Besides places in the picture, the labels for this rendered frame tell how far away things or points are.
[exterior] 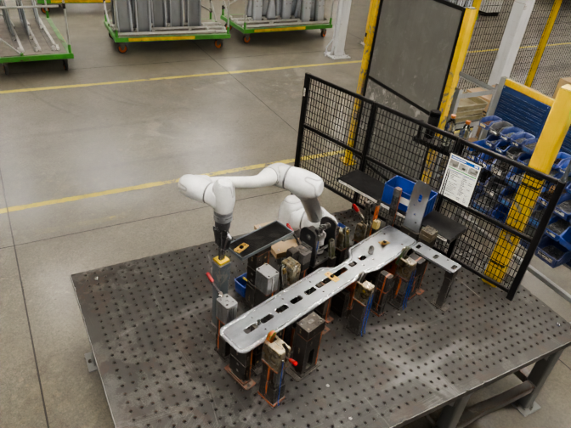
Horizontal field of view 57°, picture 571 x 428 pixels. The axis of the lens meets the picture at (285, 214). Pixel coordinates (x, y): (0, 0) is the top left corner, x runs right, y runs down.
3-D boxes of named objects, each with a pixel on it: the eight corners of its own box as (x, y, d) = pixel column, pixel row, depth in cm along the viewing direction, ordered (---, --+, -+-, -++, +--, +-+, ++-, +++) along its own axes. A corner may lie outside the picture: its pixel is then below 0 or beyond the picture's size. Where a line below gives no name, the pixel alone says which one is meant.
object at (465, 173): (468, 209, 322) (483, 166, 305) (437, 194, 335) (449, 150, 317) (470, 208, 323) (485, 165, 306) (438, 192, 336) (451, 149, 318)
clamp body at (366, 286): (358, 340, 284) (370, 293, 265) (341, 327, 291) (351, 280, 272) (368, 332, 290) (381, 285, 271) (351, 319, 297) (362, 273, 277)
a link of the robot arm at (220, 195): (239, 207, 245) (215, 199, 249) (240, 178, 236) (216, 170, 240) (226, 218, 237) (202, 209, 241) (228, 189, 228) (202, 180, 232)
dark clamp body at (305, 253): (296, 311, 299) (305, 259, 277) (281, 298, 306) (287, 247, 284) (309, 302, 305) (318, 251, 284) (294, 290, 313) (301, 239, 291)
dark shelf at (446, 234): (449, 244, 315) (449, 240, 313) (336, 181, 364) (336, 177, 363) (466, 231, 328) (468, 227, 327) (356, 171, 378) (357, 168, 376)
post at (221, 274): (217, 330, 280) (220, 267, 256) (209, 323, 284) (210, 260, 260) (228, 323, 285) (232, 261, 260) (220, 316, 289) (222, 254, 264)
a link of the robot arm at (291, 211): (284, 215, 359) (287, 188, 347) (308, 223, 354) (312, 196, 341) (273, 226, 347) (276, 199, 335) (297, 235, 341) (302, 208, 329)
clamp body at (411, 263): (398, 313, 304) (413, 268, 285) (382, 302, 311) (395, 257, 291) (408, 306, 310) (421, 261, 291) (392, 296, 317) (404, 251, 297)
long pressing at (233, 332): (245, 360, 230) (246, 357, 229) (214, 330, 242) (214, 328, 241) (419, 243, 315) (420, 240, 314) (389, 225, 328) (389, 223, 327)
